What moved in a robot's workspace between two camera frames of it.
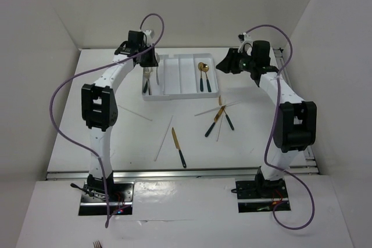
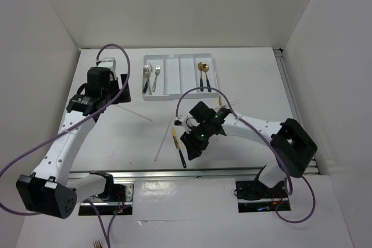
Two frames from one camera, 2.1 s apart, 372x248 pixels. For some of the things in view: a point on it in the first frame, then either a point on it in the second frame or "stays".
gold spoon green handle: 200,65 stays
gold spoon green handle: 204,68 stays
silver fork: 146,72 stays
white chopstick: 161,143 stays
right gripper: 230,63 -> 194,147
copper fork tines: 97,244 stays
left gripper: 152,62 -> 124,97
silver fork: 157,58 -> 157,69
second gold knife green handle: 178,147 stays
